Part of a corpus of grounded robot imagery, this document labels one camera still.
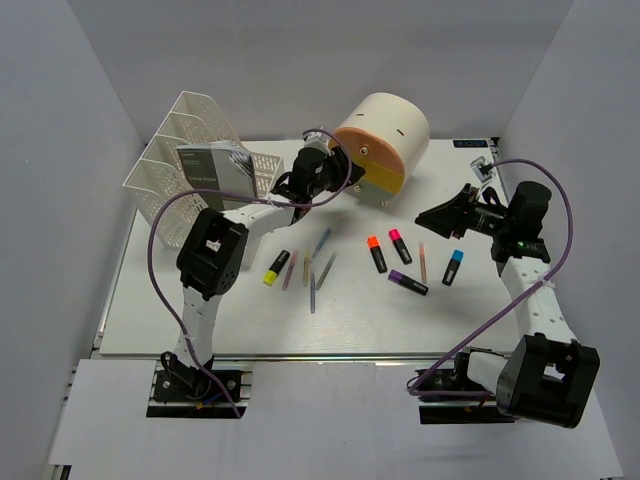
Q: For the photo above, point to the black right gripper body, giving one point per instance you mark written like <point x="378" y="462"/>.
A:
<point x="482" y="216"/>

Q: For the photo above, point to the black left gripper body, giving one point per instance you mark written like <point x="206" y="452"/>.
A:
<point x="331" y="178"/>

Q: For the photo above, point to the orange drawer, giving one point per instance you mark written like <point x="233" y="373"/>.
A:
<point x="370" y="152"/>

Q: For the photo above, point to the yellow drawer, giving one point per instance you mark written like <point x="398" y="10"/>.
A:
<point x="387" y="177"/>

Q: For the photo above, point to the cream round drawer cabinet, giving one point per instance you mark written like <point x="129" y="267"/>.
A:
<point x="399" y="122"/>

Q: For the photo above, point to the grey setup guide booklet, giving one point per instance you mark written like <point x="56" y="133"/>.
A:
<point x="221" y="165"/>

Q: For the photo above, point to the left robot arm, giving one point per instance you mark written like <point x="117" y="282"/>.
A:
<point x="211" y="257"/>

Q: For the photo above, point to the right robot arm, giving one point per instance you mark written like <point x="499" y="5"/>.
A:
<point x="549" y="375"/>

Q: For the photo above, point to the blue cap black highlighter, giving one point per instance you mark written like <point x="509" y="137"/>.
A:
<point x="452" y="267"/>

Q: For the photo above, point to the orange slim pastel pen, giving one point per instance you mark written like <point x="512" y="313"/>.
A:
<point x="423" y="264"/>

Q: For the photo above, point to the blue slim pastel pen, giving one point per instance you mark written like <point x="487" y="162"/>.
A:
<point x="320" y="244"/>

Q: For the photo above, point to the pink cap black highlighter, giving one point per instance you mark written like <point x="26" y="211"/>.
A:
<point x="400" y="246"/>

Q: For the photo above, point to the orange cap black highlighter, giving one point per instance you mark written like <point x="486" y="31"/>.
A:
<point x="377" y="254"/>

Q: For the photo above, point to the purple cap black highlighter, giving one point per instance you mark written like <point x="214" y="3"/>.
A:
<point x="407" y="282"/>

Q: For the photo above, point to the green slim pastel pen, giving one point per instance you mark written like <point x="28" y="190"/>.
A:
<point x="320" y="281"/>

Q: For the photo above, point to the pink slim pastel pen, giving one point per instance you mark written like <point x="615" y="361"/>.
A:
<point x="290" y="269"/>

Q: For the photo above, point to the yellow slim pastel pen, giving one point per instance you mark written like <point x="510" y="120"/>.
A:
<point x="306" y="266"/>

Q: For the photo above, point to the purple slim pastel pen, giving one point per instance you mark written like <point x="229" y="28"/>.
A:
<point x="312" y="289"/>

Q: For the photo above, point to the yellow cap black highlighter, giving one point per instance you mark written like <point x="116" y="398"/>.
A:
<point x="276" y="267"/>

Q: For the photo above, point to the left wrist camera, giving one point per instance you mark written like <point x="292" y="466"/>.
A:
<point x="317" y="140"/>

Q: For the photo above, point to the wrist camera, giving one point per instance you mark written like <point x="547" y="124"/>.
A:
<point x="483" y="169"/>
<point x="317" y="140"/>

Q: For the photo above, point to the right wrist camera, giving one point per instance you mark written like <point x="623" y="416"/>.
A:
<point x="483" y="169"/>

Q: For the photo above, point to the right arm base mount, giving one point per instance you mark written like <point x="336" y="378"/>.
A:
<point x="450" y="397"/>

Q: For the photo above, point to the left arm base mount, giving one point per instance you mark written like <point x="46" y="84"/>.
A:
<point x="179" y="391"/>

